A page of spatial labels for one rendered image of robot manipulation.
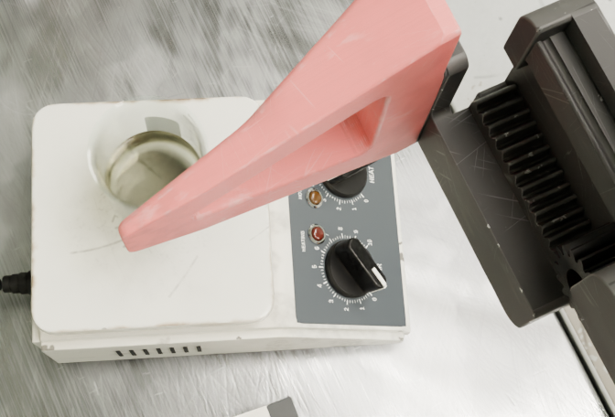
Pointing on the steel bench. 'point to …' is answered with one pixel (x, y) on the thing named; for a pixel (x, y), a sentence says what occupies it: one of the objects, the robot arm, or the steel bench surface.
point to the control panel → (374, 311)
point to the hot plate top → (149, 295)
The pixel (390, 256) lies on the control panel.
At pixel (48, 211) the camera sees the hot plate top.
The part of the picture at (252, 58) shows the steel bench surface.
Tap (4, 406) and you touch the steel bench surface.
